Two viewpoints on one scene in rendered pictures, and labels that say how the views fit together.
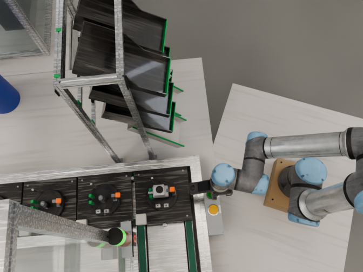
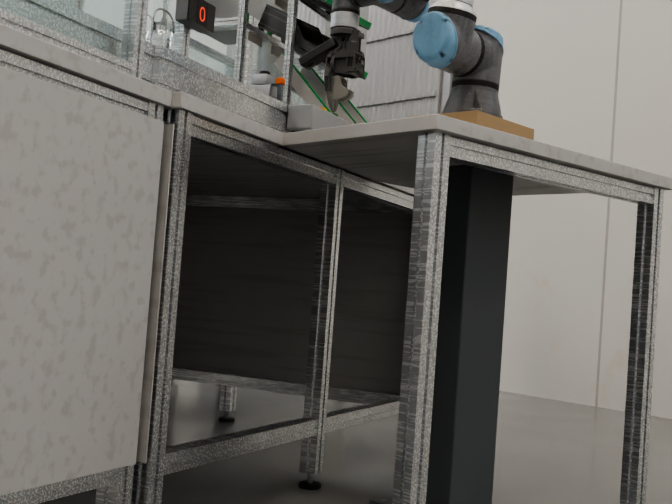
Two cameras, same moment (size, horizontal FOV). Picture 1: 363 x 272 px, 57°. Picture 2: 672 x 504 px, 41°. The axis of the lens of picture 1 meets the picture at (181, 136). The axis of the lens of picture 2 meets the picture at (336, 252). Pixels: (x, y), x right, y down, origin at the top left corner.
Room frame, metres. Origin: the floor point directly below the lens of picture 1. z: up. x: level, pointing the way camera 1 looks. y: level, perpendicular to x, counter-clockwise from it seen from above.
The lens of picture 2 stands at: (-1.87, -1.14, 0.51)
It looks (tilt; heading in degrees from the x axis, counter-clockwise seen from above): 2 degrees up; 25
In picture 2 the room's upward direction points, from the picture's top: 4 degrees clockwise
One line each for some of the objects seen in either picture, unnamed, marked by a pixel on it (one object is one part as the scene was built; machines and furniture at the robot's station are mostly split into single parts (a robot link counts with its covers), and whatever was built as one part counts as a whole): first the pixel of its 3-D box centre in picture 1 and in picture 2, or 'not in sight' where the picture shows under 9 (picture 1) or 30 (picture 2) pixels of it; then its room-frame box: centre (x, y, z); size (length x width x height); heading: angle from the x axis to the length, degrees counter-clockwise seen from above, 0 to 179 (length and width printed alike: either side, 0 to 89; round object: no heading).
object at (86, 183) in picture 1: (101, 198); not in sight; (0.27, 0.36, 1.01); 0.24 x 0.24 x 0.13; 0
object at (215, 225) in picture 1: (213, 210); (318, 124); (0.19, -0.11, 0.93); 0.21 x 0.07 x 0.06; 0
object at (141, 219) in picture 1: (141, 219); not in sight; (0.17, 0.20, 0.97); 0.05 x 0.05 x 0.04; 0
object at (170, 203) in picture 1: (162, 194); not in sight; (0.27, 0.11, 0.98); 0.14 x 0.14 x 0.02
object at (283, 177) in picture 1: (298, 179); (473, 104); (0.27, -0.49, 0.99); 0.15 x 0.15 x 0.10
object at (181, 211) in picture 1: (162, 195); not in sight; (0.27, 0.11, 0.96); 0.24 x 0.24 x 0.02; 0
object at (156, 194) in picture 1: (158, 191); (260, 84); (0.27, 0.12, 1.06); 0.08 x 0.04 x 0.07; 90
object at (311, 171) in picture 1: (307, 174); (476, 57); (0.27, -0.49, 1.11); 0.13 x 0.12 x 0.14; 163
